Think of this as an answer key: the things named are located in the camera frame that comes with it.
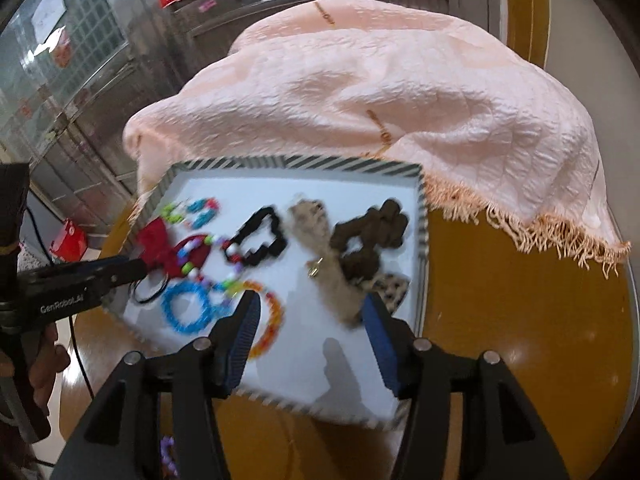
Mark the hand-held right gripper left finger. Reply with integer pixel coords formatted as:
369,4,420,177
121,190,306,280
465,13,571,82
50,290,263,480

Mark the metal folding gate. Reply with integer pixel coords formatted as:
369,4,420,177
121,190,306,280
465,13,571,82
0,0,501,211

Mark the beige furry scrunchie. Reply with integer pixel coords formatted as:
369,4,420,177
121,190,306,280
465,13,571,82
290,199,368,328

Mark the leopard print scrunchie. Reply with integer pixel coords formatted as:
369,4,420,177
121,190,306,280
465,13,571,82
367,272,411,313

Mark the blue and orange bead bracelet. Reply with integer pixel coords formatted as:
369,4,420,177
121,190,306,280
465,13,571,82
189,197,221,228

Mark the purple bead bracelet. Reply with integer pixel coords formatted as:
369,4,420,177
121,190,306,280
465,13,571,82
159,435,178,478

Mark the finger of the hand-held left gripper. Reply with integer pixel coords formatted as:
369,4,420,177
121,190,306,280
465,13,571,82
97,255,151,302

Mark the person's left hand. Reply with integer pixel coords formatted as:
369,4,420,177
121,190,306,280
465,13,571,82
27,322,71,403

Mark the red box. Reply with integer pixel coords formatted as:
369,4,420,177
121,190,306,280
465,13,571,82
50,217,88,263

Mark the black hair tie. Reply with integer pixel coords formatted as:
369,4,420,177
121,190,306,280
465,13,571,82
131,272,173,306

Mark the red hair bow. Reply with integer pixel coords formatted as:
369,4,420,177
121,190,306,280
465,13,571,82
134,219,211,278

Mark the striped box with white inside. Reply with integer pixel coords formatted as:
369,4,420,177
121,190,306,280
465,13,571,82
102,155,431,431

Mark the white paper notice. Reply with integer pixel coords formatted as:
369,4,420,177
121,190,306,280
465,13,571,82
30,0,68,36

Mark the multicolour round bead bracelet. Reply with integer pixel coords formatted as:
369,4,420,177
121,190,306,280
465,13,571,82
177,232,246,291

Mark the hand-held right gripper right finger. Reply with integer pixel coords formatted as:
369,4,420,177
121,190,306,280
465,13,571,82
361,294,571,480

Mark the green and white flower bracelet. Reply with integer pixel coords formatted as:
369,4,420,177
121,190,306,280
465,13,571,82
160,201,191,226

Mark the brown scrunchie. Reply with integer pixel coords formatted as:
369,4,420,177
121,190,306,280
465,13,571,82
329,199,411,286

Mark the red window decoration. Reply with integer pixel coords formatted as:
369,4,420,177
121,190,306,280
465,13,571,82
50,30,73,68

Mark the black scrunchie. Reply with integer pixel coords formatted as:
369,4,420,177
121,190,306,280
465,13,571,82
223,205,290,266

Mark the orange chain bracelet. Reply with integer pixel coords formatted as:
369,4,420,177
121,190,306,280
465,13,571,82
240,280,286,361

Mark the pink fringed blanket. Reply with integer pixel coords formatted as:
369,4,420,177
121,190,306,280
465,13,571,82
122,0,632,281

